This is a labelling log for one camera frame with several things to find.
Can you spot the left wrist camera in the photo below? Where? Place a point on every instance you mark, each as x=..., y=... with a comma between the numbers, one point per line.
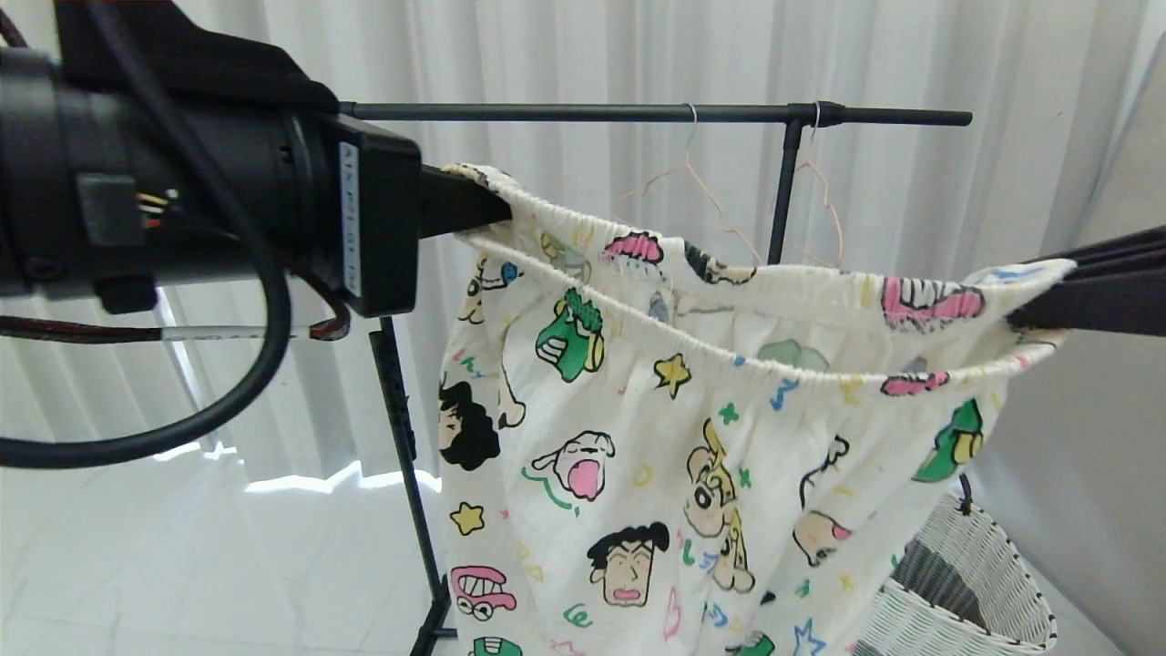
x=182, y=55

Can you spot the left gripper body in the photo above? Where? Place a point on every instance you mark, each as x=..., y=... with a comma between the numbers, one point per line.
x=228, y=191

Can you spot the pink clothes hanger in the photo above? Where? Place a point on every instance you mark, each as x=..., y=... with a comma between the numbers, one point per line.
x=813, y=137
x=690, y=137

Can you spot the cream printed shorts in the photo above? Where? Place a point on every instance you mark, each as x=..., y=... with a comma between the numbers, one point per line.
x=638, y=410

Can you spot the white curtain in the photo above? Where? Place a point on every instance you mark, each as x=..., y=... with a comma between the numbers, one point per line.
x=547, y=55

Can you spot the white laundry basket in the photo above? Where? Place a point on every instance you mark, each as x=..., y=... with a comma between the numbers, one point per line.
x=993, y=565

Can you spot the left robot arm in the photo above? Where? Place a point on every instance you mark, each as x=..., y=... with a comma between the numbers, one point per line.
x=23, y=164

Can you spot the black clothes rack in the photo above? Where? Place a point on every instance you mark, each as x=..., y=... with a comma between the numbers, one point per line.
x=547, y=113

